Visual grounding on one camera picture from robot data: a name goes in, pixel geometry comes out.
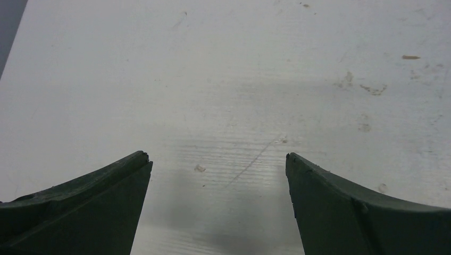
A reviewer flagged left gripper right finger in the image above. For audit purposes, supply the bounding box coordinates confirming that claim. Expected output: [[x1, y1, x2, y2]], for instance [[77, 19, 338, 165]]
[[285, 152, 450, 254]]

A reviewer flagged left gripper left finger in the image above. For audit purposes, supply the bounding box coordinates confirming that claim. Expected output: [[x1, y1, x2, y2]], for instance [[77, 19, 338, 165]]
[[1, 151, 153, 254]]

